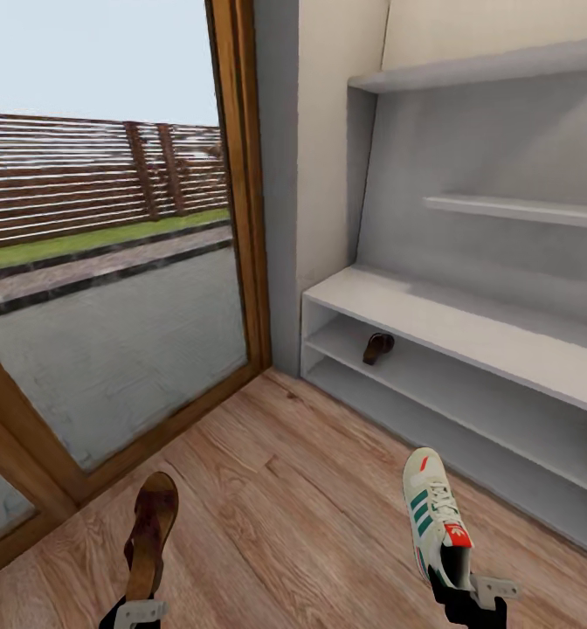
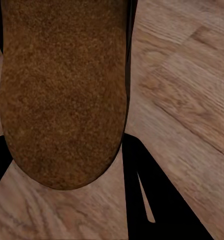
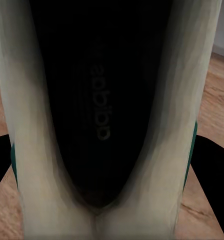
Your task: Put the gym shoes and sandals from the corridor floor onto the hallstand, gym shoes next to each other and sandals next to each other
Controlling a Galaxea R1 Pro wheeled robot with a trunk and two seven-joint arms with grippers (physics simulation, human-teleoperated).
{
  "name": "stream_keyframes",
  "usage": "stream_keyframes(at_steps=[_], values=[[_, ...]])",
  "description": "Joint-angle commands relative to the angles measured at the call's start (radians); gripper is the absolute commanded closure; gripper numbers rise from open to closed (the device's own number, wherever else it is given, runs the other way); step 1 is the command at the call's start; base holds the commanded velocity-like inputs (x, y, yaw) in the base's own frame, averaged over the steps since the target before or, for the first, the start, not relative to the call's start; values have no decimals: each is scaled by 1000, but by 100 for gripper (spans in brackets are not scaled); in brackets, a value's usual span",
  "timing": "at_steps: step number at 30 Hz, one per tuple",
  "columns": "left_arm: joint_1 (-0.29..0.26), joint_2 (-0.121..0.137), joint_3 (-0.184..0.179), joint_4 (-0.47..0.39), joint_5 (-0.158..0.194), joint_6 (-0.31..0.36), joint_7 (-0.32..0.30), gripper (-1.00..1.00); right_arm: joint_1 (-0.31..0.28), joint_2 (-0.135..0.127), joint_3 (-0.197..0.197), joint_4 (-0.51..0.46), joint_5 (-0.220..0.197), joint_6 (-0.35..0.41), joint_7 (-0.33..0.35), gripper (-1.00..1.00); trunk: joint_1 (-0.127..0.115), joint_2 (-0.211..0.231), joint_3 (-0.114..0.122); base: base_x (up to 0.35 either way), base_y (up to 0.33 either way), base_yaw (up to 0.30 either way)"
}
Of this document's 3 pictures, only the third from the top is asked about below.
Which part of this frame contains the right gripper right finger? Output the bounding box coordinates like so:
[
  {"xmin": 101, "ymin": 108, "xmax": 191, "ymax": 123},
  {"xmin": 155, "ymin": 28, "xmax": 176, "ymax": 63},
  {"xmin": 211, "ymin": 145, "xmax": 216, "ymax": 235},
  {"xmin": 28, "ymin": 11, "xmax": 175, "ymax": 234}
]
[{"xmin": 190, "ymin": 135, "xmax": 224, "ymax": 232}]

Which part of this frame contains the gym shoe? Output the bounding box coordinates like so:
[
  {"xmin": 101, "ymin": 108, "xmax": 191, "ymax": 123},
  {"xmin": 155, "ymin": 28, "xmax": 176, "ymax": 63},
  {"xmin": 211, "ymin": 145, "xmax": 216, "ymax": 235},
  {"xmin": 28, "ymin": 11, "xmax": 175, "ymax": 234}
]
[{"xmin": 0, "ymin": 0, "xmax": 222, "ymax": 240}]

